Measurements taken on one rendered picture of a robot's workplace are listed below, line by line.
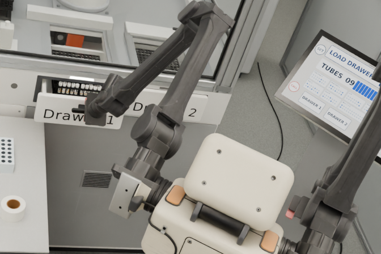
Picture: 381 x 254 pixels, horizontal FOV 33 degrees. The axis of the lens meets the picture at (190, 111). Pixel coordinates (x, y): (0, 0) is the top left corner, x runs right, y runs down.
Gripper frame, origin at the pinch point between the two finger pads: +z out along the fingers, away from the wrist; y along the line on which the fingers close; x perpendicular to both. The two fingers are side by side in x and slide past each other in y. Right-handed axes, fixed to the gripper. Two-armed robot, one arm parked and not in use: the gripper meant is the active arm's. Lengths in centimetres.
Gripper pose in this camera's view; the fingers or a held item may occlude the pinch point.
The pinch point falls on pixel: (90, 113)
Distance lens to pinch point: 211.5
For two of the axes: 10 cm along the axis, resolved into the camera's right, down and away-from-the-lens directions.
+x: -9.3, -1.0, -3.4
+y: 0.4, -9.8, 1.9
